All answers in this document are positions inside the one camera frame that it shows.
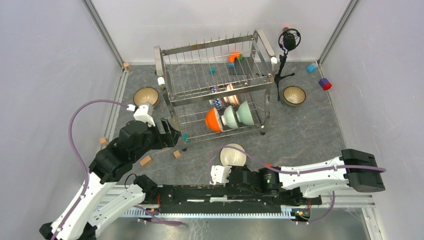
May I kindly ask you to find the blue rimmed small bowl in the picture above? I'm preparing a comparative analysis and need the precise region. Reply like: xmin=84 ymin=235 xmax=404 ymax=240
xmin=219 ymin=143 xmax=247 ymax=167

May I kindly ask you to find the white bowl with orange rim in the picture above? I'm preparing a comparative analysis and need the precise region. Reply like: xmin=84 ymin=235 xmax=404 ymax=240
xmin=204 ymin=107 xmax=223 ymax=133

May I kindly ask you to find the copper bowl with floral motif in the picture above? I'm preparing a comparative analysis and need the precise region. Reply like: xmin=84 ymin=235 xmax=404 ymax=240
xmin=133 ymin=86 xmax=159 ymax=108

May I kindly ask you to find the dark bowl with lattice band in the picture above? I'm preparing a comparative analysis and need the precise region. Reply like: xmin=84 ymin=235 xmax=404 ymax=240
xmin=283 ymin=85 xmax=307 ymax=107

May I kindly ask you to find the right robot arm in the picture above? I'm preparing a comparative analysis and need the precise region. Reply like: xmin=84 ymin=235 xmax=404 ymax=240
xmin=221 ymin=148 xmax=386 ymax=204

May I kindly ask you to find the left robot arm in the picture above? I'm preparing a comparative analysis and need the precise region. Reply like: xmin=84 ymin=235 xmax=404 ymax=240
xmin=39 ymin=118 xmax=181 ymax=240

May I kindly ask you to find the steel two-tier dish rack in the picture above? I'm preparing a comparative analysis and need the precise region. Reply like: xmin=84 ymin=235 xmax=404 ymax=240
xmin=153 ymin=29 xmax=278 ymax=144

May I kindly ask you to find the small teal block behind rack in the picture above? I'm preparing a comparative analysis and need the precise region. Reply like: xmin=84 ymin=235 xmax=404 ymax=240
xmin=209 ymin=67 xmax=216 ymax=75

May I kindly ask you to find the small wooden cube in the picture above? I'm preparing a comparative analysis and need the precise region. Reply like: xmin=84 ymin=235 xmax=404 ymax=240
xmin=173 ymin=150 xmax=181 ymax=159

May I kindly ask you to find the long wooden block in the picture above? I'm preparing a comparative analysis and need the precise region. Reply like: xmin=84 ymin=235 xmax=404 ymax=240
xmin=139 ymin=155 xmax=152 ymax=167

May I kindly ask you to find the celadon green rear bowl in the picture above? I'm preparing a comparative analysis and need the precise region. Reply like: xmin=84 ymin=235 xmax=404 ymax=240
xmin=221 ymin=106 xmax=240 ymax=129

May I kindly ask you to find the celadon green bowl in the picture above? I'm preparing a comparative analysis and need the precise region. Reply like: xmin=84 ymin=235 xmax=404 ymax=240
xmin=221 ymin=106 xmax=240 ymax=129
xmin=236 ymin=101 xmax=255 ymax=126

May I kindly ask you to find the celadon green front bowl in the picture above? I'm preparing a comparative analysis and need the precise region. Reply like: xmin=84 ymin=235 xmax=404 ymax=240
xmin=236 ymin=101 xmax=255 ymax=126

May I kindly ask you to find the wooden cube at left edge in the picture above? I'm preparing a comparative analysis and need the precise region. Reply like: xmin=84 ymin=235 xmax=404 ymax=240
xmin=99 ymin=136 xmax=109 ymax=147

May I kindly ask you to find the orange arch block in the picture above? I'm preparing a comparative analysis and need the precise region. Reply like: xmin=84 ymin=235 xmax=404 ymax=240
xmin=228 ymin=51 xmax=241 ymax=64

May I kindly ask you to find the grey building baseplate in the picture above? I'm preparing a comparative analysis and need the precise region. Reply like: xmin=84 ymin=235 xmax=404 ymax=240
xmin=228 ymin=57 xmax=251 ymax=75

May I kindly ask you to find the purple and red block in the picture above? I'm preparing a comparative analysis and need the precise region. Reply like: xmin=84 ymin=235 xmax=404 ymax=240
xmin=318 ymin=78 xmax=332 ymax=91

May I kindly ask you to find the light blue block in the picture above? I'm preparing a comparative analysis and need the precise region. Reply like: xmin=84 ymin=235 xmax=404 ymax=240
xmin=306 ymin=63 xmax=318 ymax=73

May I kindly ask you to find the black microphone on tripod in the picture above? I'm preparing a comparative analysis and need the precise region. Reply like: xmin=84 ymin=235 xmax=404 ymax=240
xmin=274 ymin=27 xmax=302 ymax=101

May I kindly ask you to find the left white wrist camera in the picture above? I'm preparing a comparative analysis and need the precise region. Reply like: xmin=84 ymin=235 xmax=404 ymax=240
xmin=126 ymin=102 xmax=156 ymax=127

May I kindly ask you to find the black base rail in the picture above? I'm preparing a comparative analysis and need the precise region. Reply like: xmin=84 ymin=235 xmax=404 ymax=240
xmin=142 ymin=185 xmax=323 ymax=214

